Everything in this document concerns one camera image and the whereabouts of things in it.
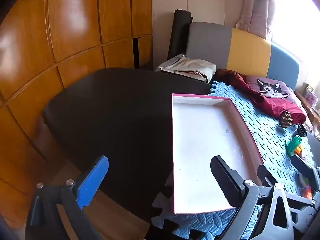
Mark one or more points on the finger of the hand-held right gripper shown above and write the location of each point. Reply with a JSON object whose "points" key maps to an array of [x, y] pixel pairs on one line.
{"points": [[302, 166], [266, 173]]}

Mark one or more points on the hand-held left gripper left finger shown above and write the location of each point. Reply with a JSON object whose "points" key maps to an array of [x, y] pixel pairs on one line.
{"points": [[92, 182]]}

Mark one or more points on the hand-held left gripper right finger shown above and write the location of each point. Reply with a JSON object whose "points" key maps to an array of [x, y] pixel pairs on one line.
{"points": [[225, 177]]}

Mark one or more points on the white box with pink rim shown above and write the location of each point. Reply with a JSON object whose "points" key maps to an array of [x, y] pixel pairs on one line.
{"points": [[205, 142]]}

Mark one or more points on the orange yellow oval case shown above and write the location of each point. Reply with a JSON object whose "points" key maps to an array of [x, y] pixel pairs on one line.
{"points": [[298, 151]]}

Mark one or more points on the orange lattice block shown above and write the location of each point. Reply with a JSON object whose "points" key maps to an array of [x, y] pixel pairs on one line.
{"points": [[308, 193]]}

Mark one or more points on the green plastic toy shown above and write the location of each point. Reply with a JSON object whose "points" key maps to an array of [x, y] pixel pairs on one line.
{"points": [[293, 143]]}

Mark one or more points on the black funnel cup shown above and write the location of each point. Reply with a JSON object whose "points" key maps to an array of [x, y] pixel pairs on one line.
{"points": [[302, 130]]}

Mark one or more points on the blue foam puzzle mat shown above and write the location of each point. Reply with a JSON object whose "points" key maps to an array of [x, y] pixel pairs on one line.
{"points": [[262, 135]]}

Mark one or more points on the wooden studded massage brush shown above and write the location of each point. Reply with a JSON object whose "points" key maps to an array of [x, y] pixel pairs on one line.
{"points": [[286, 118]]}

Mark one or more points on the wooden desk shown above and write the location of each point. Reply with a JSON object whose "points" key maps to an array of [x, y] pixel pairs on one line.
{"points": [[308, 107]]}

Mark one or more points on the dark red cloth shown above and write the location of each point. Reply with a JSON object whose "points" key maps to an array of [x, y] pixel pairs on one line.
{"points": [[275, 105]]}

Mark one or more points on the purple storage box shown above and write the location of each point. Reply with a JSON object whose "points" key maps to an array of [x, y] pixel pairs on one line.
{"points": [[311, 96]]}

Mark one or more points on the purple cat print pillow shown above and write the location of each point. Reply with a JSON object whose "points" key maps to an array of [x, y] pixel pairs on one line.
{"points": [[271, 88]]}

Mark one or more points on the beige canvas tote bag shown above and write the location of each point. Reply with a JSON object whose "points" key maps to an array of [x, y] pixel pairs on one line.
{"points": [[192, 66]]}

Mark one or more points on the grey yellow blue headboard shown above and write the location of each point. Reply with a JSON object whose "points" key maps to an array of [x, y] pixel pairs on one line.
{"points": [[250, 50]]}

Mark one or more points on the window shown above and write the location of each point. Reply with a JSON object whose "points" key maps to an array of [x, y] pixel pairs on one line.
{"points": [[295, 17]]}

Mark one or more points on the black rolled mat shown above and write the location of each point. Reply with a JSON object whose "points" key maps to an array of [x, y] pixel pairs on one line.
{"points": [[178, 32]]}

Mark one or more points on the wooden wardrobe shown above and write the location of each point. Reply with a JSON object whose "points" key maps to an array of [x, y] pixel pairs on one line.
{"points": [[75, 30]]}

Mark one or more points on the pink curtain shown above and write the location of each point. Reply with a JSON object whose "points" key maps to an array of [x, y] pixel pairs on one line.
{"points": [[257, 10]]}

